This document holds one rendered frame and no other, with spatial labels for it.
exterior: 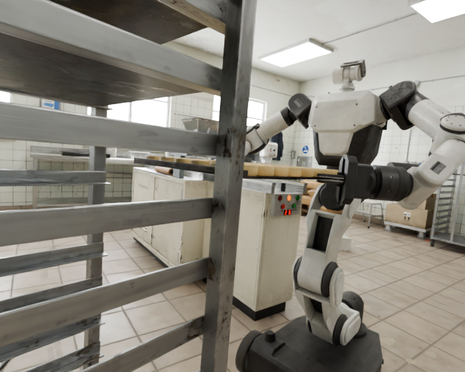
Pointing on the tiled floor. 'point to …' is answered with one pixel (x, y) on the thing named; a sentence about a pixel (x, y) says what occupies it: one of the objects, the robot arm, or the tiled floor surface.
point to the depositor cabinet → (149, 239)
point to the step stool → (371, 211)
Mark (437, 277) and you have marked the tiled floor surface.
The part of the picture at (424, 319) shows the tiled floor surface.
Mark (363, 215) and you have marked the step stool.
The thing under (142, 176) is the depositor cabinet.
